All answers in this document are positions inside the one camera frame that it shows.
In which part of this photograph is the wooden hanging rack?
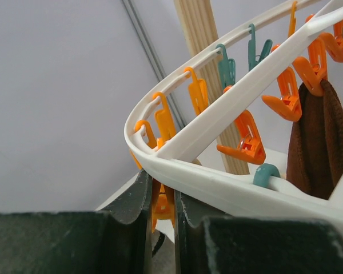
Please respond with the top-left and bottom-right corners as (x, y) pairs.
(174, 0), (250, 175)

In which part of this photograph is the white round clip hanger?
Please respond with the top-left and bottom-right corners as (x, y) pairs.
(124, 1), (343, 231)

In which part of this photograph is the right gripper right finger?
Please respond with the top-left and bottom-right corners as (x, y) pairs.
(175, 192), (343, 273)

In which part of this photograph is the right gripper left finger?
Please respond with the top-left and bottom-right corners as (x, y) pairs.
(0, 171), (153, 273)

